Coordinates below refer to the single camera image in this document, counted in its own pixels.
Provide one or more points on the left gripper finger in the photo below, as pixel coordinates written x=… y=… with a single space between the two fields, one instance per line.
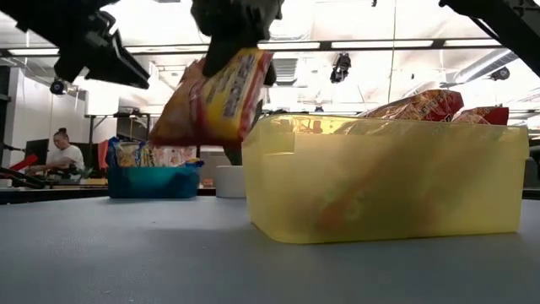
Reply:
x=122 y=69

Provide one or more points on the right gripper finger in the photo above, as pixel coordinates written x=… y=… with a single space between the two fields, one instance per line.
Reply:
x=270 y=76
x=219 y=57

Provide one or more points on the red Maruchan beef ramen pack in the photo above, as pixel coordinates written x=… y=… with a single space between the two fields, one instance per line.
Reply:
x=485 y=116
x=422 y=105
x=219 y=105

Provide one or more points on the blue Maruchan ramen pack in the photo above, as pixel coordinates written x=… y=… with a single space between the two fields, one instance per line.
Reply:
x=147 y=156
x=177 y=156
x=124 y=154

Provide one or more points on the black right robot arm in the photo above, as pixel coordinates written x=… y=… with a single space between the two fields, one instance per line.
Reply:
x=506 y=25

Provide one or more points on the black ceiling spotlight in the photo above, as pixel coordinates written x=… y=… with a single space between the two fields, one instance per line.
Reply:
x=500 y=74
x=341 y=67
x=58 y=88

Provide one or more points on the white rectangular lamp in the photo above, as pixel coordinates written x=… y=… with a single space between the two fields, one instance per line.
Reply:
x=101 y=103

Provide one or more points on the black lamp stand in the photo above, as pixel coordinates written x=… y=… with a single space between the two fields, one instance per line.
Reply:
x=90 y=139

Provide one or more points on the orange partition panel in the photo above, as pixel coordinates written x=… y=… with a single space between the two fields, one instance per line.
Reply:
x=102 y=154

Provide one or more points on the black background monitor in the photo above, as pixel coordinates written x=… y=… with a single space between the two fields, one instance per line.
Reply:
x=36 y=148

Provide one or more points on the person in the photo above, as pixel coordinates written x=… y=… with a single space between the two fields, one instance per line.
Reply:
x=67 y=158

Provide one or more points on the grey background cabinet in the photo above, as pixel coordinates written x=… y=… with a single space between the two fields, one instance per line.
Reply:
x=211 y=162

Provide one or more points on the green plant in white pot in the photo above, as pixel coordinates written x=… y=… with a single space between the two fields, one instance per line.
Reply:
x=230 y=181

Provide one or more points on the black overhead light bar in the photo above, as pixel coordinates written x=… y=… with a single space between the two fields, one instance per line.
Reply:
x=379 y=44

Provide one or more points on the teal plastic bin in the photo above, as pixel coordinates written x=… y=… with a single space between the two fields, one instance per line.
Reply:
x=152 y=183

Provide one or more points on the yellow translucent plastic bin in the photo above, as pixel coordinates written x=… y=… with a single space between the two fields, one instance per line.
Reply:
x=379 y=190

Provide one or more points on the silver ventilation duct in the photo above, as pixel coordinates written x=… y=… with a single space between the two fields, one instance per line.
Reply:
x=286 y=69
x=485 y=65

